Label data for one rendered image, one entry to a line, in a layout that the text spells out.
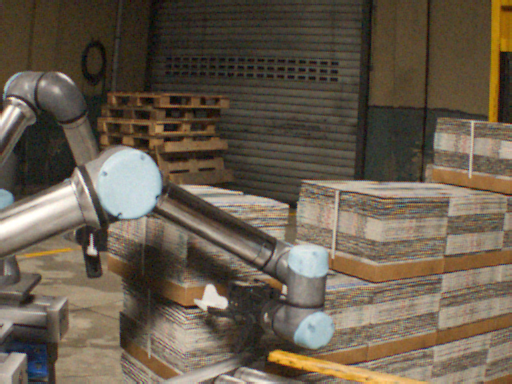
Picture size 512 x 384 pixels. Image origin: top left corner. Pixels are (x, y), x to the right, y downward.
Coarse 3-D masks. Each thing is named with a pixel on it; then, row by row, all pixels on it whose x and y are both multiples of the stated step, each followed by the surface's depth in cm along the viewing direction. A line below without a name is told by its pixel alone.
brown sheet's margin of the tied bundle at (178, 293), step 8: (152, 280) 191; (160, 280) 187; (264, 280) 193; (272, 280) 195; (152, 288) 191; (160, 288) 188; (168, 288) 185; (176, 288) 182; (184, 288) 180; (192, 288) 180; (200, 288) 182; (216, 288) 184; (224, 288) 186; (280, 288) 197; (168, 296) 185; (176, 296) 182; (184, 296) 180; (192, 296) 181; (200, 296) 182; (224, 296) 186; (184, 304) 180; (192, 304) 181
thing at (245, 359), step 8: (248, 352) 160; (224, 360) 154; (232, 360) 154; (240, 360) 155; (248, 360) 155; (256, 360) 156; (264, 360) 158; (200, 368) 148; (208, 368) 149; (216, 368) 149; (224, 368) 149; (232, 368) 150; (256, 368) 156; (184, 376) 143; (192, 376) 143; (200, 376) 144; (208, 376) 144; (216, 376) 145; (232, 376) 149
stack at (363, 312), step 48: (144, 288) 202; (336, 288) 209; (384, 288) 218; (432, 288) 230; (480, 288) 244; (144, 336) 202; (192, 336) 185; (336, 336) 211; (384, 336) 221; (480, 336) 247
